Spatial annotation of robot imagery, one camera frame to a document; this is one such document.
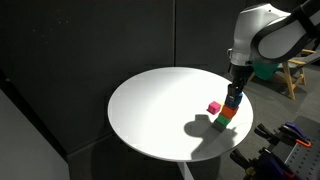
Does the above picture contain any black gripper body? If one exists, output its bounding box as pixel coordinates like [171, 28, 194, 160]
[228, 63, 255, 87]

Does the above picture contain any blue block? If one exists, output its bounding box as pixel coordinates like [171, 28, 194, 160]
[224, 92, 244, 110]

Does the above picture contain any orange block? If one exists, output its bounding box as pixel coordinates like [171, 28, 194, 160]
[220, 104, 239, 120]

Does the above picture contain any pink block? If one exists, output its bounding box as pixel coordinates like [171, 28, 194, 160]
[206, 100, 222, 116]

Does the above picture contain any green cube block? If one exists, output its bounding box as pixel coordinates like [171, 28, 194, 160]
[212, 120, 228, 133]

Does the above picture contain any wooden chair grey seat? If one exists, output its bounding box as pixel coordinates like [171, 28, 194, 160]
[246, 48, 318, 101]

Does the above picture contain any purple spring clamp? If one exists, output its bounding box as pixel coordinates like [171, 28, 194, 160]
[254, 121, 313, 149]
[229, 148, 298, 180]

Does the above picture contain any perforated metal plate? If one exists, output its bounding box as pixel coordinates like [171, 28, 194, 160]
[271, 115, 320, 180]

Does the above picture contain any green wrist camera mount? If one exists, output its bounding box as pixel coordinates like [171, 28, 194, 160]
[251, 60, 281, 82]

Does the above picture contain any white table pedestal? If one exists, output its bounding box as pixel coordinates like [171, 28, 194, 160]
[176, 161, 196, 180]

